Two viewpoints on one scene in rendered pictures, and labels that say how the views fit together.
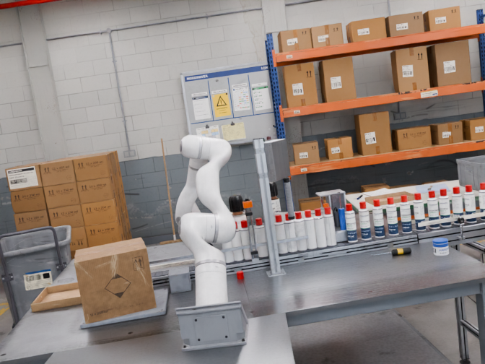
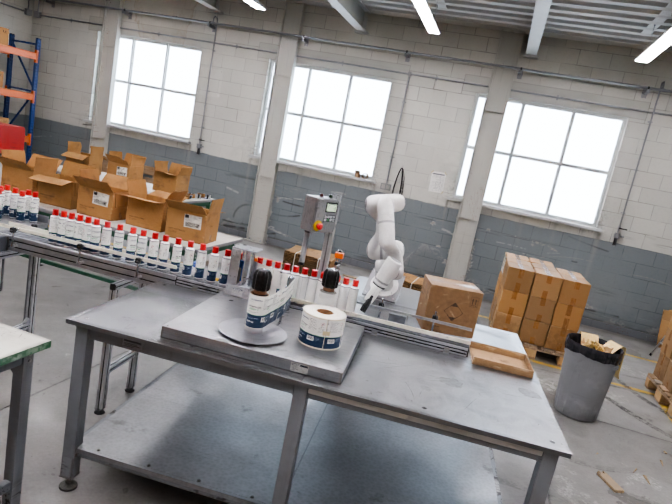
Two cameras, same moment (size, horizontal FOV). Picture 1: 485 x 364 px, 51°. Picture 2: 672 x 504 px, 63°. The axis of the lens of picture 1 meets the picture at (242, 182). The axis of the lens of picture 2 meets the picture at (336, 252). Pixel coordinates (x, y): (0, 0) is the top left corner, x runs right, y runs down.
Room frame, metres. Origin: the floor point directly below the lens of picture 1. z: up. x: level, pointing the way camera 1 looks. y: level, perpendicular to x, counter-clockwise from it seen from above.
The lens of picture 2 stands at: (5.41, 0.65, 1.77)
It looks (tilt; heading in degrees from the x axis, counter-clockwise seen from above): 11 degrees down; 193
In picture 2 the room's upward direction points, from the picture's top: 11 degrees clockwise
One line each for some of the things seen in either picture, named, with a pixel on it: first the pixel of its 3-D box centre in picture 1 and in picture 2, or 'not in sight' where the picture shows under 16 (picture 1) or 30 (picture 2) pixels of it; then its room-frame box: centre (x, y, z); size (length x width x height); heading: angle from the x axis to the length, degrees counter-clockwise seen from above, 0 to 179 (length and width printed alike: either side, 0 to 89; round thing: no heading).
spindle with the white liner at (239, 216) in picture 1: (238, 220); (327, 297); (2.86, 0.05, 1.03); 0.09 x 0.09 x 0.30
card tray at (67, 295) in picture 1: (69, 294); (500, 358); (2.51, 0.95, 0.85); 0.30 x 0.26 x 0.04; 94
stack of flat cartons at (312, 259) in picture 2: not in sight; (310, 264); (-1.49, -1.27, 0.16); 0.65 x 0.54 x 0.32; 93
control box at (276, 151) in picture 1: (272, 159); (320, 214); (2.51, -0.16, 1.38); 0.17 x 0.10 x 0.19; 150
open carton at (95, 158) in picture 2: not in sight; (84, 158); (-0.73, -4.31, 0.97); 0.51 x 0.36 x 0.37; 1
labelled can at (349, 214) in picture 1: (351, 222); not in sight; (2.62, -0.53, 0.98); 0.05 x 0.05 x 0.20
